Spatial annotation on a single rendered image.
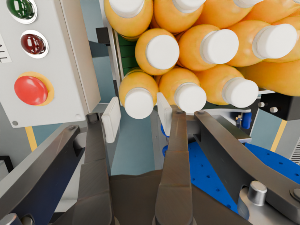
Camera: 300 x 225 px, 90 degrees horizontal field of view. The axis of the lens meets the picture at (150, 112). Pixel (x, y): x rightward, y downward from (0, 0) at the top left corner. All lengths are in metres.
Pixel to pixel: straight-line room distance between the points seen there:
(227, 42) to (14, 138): 1.84
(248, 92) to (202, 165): 0.18
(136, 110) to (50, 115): 0.12
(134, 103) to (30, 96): 0.12
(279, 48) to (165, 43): 0.14
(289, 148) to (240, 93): 2.11
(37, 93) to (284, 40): 0.31
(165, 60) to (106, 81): 1.17
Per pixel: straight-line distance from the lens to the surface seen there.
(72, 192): 0.60
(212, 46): 0.21
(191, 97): 0.21
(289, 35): 0.27
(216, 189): 0.32
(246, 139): 0.36
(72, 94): 0.22
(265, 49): 0.25
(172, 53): 0.19
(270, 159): 0.42
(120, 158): 1.66
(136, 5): 0.20
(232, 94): 0.23
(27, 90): 0.23
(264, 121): 1.92
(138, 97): 0.20
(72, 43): 0.24
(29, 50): 0.22
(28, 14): 0.22
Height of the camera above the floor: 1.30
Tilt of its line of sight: 68 degrees down
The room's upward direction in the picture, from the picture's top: 169 degrees clockwise
